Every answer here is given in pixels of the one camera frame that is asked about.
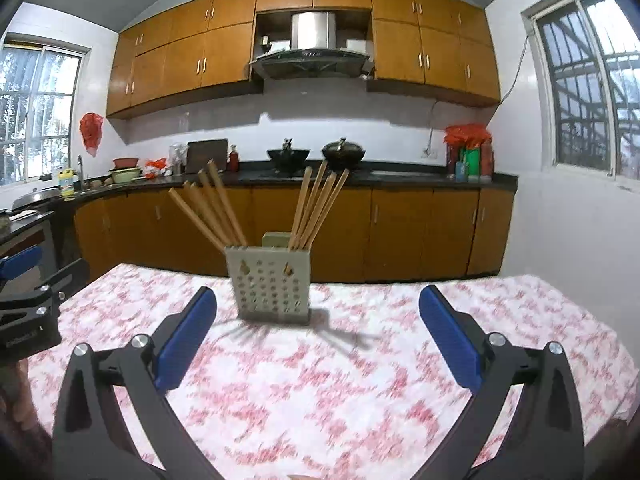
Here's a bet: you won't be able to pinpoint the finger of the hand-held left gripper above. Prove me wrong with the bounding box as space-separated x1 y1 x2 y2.
30 257 92 307
0 245 44 283

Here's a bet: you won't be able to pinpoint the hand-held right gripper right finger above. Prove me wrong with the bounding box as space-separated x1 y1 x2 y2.
419 284 586 480

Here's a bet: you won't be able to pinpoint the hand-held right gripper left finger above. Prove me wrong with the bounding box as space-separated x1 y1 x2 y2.
52 286 218 480

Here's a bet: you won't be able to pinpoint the grey perforated chopstick holder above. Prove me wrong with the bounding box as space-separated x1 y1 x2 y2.
225 231 312 327

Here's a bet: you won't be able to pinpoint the wooden chopstick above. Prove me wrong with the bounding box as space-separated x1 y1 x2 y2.
303 169 350 251
207 160 248 247
198 170 245 247
182 181 240 247
190 182 242 247
294 160 329 251
168 188 228 253
289 165 312 251
299 172 338 251

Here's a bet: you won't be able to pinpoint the person's left hand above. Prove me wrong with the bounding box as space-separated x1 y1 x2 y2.
0 360 41 440

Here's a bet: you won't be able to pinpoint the steel pot lid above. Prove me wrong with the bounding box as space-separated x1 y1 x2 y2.
11 187 65 211

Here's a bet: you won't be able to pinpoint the orange base cabinets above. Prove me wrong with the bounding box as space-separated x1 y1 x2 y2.
74 185 516 283

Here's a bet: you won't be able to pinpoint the floral pink tablecloth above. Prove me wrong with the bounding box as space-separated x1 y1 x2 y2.
25 260 631 480

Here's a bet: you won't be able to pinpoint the hanging red plastic bag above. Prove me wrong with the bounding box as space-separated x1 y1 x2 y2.
79 112 105 158

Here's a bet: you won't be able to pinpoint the glass jar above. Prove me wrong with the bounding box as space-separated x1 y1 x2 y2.
169 143 188 176

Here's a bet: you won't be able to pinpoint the black kitchen countertop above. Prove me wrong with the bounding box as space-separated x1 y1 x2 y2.
0 167 520 241

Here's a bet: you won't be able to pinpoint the dark cutting board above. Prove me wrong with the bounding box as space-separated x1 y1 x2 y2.
185 139 229 175

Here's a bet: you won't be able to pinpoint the black wok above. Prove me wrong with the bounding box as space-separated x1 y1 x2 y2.
267 137 311 171

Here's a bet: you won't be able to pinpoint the red bag over bottles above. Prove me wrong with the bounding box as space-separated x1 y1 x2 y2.
444 123 493 148

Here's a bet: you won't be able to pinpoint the lidded dark wok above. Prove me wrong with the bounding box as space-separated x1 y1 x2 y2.
321 136 365 168

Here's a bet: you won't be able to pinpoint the window with dark grille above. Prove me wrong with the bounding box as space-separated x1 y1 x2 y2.
522 0 640 181

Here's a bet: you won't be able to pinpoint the steel range hood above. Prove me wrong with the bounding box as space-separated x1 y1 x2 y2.
249 10 376 81

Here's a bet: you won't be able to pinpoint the window with white frame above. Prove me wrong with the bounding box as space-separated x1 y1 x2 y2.
0 42 83 186

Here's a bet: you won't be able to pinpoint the orange wall cabinets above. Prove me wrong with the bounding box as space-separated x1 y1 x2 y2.
106 0 502 120

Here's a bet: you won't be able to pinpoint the white wall cable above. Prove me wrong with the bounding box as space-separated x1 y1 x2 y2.
427 35 531 153

